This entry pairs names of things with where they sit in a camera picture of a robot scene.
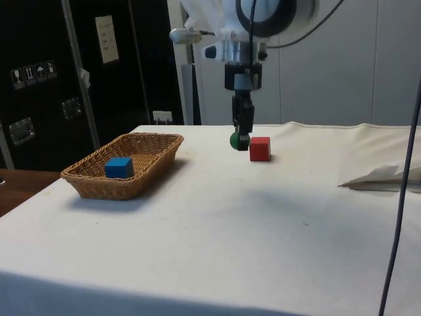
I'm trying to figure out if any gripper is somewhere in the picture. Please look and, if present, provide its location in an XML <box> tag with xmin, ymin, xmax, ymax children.
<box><xmin>224</xmin><ymin>61</ymin><xmax>263</xmax><ymax>151</ymax></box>

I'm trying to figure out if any wicker basket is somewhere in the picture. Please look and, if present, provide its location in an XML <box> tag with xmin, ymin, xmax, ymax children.
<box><xmin>60</xmin><ymin>132</ymin><xmax>185</xmax><ymax>201</ymax></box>

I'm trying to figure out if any red cube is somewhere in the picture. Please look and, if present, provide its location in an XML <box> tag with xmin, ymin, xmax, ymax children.
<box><xmin>249</xmin><ymin>136</ymin><xmax>272</xmax><ymax>162</ymax></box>

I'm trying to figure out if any pale locker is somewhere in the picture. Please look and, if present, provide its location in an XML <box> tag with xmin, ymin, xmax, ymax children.
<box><xmin>167</xmin><ymin>0</ymin><xmax>421</xmax><ymax>126</ymax></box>

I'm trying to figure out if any blue cube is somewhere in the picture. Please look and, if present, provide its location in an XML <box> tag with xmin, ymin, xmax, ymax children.
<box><xmin>105</xmin><ymin>157</ymin><xmax>135</xmax><ymax>180</ymax></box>

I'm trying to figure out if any black cabinet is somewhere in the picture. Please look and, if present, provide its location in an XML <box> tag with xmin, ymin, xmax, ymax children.
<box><xmin>0</xmin><ymin>0</ymin><xmax>185</xmax><ymax>172</ymax></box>

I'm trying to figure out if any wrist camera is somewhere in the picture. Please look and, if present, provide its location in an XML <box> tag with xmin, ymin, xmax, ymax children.
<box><xmin>201</xmin><ymin>39</ymin><xmax>268</xmax><ymax>63</ymax></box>

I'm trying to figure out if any black cable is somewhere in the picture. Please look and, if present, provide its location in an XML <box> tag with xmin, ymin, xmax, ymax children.
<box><xmin>247</xmin><ymin>0</ymin><xmax>258</xmax><ymax>87</ymax></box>
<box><xmin>378</xmin><ymin>74</ymin><xmax>421</xmax><ymax>316</ymax></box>

